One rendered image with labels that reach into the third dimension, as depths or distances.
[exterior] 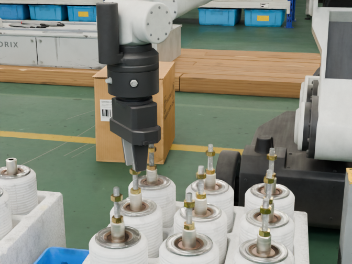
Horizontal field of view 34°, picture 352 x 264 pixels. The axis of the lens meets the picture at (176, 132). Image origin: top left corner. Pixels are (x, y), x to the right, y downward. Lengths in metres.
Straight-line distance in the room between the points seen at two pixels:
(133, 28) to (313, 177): 0.68
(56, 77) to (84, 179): 1.39
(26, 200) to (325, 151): 0.64
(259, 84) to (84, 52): 0.97
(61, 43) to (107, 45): 2.30
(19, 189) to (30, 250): 0.13
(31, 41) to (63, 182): 1.56
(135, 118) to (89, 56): 2.22
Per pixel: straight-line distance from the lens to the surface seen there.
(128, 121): 0.97
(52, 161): 2.04
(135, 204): 1.04
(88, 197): 1.73
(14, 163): 1.25
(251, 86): 2.89
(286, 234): 1.00
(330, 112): 1.26
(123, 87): 0.94
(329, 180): 1.42
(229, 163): 1.45
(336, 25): 1.36
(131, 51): 0.94
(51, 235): 1.29
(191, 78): 2.94
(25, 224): 1.19
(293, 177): 1.42
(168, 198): 1.14
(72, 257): 1.21
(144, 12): 0.90
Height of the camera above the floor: 0.70
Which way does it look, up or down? 18 degrees down
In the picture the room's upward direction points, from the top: straight up
